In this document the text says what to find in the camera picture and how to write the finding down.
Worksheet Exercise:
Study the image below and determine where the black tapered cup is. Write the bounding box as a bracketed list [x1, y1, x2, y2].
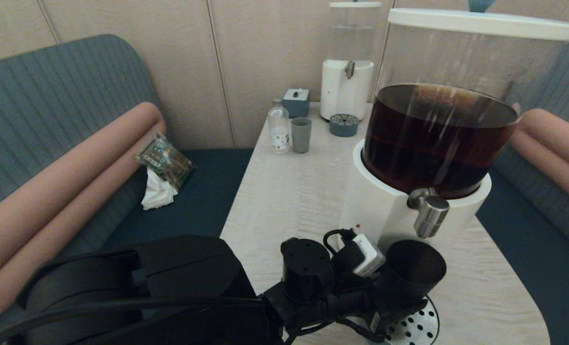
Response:
[378, 240, 448, 312]

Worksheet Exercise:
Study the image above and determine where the large dark tea dispenser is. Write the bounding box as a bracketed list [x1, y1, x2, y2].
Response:
[338, 0, 569, 262]

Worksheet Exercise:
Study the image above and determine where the grey-blue cup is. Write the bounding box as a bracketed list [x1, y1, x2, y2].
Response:
[291, 117, 313, 154]

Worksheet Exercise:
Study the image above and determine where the large blue-grey perforated drip tray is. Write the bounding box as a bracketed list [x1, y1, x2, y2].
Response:
[383, 295, 441, 345]

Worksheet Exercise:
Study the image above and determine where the teal right bench sofa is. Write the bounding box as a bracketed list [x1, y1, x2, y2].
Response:
[476, 40, 569, 345]

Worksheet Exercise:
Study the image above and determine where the teal bench sofa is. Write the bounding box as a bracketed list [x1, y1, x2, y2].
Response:
[0, 34, 254, 345]
[476, 40, 569, 345]

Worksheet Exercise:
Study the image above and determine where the clear plastic bottle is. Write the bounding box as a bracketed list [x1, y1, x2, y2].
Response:
[268, 98, 291, 155]

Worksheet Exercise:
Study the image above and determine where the small blue-grey perforated drip tray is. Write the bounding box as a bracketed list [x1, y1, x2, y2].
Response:
[329, 114, 360, 138]

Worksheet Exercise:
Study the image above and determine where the crumpled white tissue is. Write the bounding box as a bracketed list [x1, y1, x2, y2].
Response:
[141, 168, 178, 210]

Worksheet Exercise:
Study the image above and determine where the blue-grey tissue box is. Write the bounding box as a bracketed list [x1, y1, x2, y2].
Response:
[283, 89, 311, 118]

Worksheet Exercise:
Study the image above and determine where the green snack packet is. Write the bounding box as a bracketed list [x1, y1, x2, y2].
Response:
[135, 133, 195, 191]

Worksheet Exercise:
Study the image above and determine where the small clear water dispenser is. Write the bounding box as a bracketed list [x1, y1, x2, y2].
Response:
[321, 0, 383, 122]

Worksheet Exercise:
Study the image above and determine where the pink right bolster cushion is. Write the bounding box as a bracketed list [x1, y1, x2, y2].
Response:
[507, 109, 569, 214]

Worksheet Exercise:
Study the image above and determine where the pink bolster cushion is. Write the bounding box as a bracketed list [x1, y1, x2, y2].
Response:
[0, 102, 167, 322]
[507, 109, 569, 214]

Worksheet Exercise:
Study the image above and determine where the pink left bolster cushion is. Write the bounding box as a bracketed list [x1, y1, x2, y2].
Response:
[0, 102, 167, 322]

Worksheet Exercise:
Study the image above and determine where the teal left bench sofa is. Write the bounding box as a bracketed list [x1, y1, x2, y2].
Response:
[0, 34, 254, 345]

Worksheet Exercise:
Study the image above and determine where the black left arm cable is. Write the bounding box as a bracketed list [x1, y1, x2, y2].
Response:
[323, 229, 358, 254]

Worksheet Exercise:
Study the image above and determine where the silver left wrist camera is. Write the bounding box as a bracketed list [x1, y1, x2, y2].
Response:
[351, 233, 386, 277]

